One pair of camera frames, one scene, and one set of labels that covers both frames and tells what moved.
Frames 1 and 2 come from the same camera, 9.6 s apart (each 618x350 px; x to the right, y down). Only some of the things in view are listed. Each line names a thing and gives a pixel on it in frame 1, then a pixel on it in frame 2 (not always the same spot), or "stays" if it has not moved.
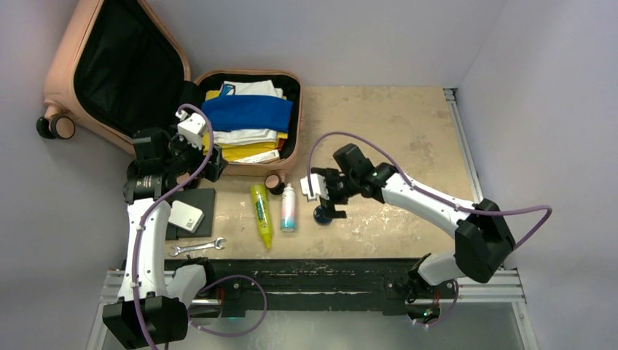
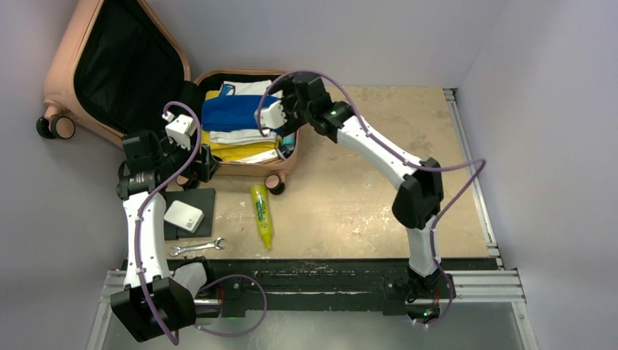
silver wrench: x=216 y=243 stays
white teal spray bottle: x=288 y=208 -> x=288 y=141
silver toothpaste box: x=266 y=157 stays
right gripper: x=328 y=205 -> x=292 y=125
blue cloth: x=249 y=112 stays
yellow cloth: x=232 y=153 stays
